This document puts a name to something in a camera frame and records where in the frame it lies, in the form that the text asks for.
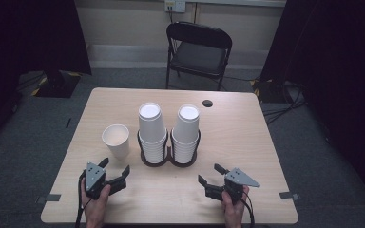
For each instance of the grey tape strip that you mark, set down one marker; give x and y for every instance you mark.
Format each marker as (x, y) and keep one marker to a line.
(49, 198)
(288, 195)

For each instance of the black curtain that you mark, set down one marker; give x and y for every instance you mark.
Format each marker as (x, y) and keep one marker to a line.
(336, 63)
(28, 38)

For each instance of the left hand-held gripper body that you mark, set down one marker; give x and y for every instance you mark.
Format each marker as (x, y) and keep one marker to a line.
(94, 179)

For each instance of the black double cup holder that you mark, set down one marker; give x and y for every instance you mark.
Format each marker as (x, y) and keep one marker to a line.
(168, 158)

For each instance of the person's right hand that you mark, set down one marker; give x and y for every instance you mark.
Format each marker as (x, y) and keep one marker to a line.
(234, 213)

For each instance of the black stand base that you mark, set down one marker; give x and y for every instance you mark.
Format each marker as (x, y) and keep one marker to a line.
(272, 91)
(57, 85)

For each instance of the tall stack of white cups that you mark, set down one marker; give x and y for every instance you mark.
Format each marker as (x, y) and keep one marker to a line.
(152, 126)

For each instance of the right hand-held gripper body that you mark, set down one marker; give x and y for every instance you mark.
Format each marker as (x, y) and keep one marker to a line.
(236, 182)

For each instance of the white wall socket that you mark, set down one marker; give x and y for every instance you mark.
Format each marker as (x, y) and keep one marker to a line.
(175, 5)

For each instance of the single white paper cup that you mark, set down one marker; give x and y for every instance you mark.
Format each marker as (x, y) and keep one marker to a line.
(117, 142)

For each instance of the short stack of white cups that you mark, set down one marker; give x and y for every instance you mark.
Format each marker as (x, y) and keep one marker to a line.
(185, 129)

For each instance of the black folding chair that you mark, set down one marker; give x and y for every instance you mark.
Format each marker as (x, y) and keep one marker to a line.
(199, 58)

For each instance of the small black floor object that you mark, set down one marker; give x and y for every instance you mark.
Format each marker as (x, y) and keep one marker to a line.
(68, 123)

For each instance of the person's left hand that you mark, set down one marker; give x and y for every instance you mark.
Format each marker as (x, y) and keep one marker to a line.
(96, 210)

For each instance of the black table grommet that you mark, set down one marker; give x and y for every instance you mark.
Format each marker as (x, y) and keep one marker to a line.
(207, 103)

